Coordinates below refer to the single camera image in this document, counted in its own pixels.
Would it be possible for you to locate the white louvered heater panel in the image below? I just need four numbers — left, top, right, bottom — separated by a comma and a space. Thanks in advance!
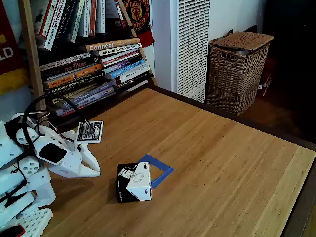
170, 0, 212, 104

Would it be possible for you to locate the orange spine flat book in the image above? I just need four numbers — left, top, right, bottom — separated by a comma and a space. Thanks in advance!
44, 63, 103, 89

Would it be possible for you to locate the blue tape square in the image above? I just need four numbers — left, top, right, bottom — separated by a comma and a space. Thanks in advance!
138, 154, 175, 190

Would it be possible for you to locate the narrow white spine book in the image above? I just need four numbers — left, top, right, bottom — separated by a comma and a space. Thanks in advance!
83, 0, 91, 38

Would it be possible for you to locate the wide white spine book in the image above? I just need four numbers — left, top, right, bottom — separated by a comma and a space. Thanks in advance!
95, 0, 107, 35

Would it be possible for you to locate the lavender spine book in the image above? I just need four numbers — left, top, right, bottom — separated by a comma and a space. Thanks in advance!
53, 85, 116, 109

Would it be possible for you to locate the wrist camera board white mount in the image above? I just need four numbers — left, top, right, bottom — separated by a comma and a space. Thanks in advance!
61, 120, 104, 149

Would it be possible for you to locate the blue spine book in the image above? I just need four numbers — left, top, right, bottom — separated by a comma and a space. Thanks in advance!
108, 61, 150, 79

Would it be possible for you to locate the white Modern Romance book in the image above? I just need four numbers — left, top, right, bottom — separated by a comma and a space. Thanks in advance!
93, 42, 143, 57

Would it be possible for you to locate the black camera cable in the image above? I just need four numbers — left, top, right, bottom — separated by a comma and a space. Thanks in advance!
21, 94, 97, 151

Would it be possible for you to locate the red white leaning book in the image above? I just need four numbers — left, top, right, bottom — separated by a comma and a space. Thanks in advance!
114, 0, 128, 28

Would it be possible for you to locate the red spine white book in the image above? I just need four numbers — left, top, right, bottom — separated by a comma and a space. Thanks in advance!
31, 0, 60, 38

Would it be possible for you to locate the white cursive title book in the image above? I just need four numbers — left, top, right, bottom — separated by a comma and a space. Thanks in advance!
39, 52, 92, 72

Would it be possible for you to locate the purple spine book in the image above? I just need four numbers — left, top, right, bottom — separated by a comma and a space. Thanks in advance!
103, 58, 147, 74

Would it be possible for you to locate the orange spine upright book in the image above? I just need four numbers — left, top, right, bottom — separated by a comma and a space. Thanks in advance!
89, 0, 98, 37

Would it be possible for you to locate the black spine white text book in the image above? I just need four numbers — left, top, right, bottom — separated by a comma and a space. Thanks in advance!
116, 73, 154, 89

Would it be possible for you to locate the red black table clamp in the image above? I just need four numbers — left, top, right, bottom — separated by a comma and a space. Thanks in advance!
0, 225, 27, 237

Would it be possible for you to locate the black and white servo box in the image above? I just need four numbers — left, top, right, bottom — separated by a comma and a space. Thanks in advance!
115, 161, 153, 204

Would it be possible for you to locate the black no filter book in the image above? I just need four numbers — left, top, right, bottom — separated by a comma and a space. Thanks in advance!
40, 57, 100, 80

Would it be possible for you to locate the white financial life book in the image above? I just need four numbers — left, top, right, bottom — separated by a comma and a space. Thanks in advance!
43, 0, 69, 52

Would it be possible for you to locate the dark moral animal book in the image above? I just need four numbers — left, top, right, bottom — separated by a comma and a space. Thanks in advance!
53, 0, 79, 49

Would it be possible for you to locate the red black football scarf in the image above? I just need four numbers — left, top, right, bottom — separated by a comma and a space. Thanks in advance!
122, 0, 155, 49

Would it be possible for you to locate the tan Connect book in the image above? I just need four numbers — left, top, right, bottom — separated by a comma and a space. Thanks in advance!
85, 37, 141, 53

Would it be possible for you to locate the black Rocket Science book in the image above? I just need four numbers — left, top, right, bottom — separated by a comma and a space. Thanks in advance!
45, 76, 107, 96

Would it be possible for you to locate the white red striped book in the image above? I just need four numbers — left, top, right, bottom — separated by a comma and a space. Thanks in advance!
100, 48, 140, 66

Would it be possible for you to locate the wooden bookshelf frame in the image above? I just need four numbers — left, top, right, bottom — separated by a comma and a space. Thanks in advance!
18, 0, 158, 131

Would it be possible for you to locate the white serif title book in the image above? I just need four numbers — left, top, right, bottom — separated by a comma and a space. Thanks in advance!
114, 65, 151, 85

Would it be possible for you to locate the red bag white print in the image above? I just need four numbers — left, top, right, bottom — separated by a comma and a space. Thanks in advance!
256, 56, 277, 97

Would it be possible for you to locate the pale green spine book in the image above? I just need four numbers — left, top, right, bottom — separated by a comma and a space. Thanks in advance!
70, 0, 86, 44

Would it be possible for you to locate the red and yellow banner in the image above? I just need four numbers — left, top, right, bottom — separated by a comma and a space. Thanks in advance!
0, 2, 29, 96

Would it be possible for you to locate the brown wicker basket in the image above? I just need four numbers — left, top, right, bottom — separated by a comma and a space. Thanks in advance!
206, 31, 275, 117

